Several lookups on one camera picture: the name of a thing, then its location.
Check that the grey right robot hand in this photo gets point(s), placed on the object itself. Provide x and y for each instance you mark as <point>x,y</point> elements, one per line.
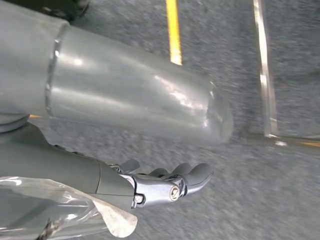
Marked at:
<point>124,86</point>

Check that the stainless steel workbench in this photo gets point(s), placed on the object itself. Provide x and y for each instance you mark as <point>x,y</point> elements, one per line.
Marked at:
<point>265,82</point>

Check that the worn yellow floor tape square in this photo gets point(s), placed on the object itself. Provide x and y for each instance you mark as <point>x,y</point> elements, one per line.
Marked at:
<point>173,33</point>

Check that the black right robot foot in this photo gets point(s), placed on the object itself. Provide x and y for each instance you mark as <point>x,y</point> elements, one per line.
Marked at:
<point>62,8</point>

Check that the clear plastic film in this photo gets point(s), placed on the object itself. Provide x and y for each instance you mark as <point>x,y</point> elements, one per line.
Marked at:
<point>117,222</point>

